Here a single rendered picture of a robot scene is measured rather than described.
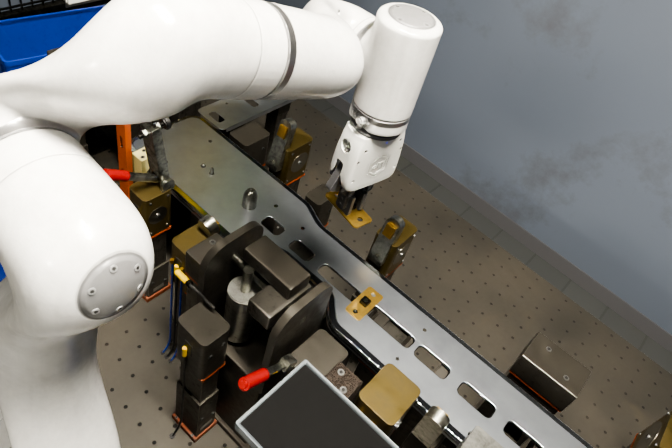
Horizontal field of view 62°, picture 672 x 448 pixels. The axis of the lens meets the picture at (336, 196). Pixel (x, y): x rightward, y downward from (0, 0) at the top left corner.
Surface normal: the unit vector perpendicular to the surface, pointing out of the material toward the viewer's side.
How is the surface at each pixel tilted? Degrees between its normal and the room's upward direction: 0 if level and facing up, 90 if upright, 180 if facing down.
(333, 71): 83
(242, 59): 78
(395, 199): 0
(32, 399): 83
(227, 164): 0
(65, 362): 90
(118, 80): 73
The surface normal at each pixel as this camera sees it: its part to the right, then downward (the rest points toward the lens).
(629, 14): -0.66, 0.41
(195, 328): 0.22, -0.69
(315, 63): 0.80, 0.31
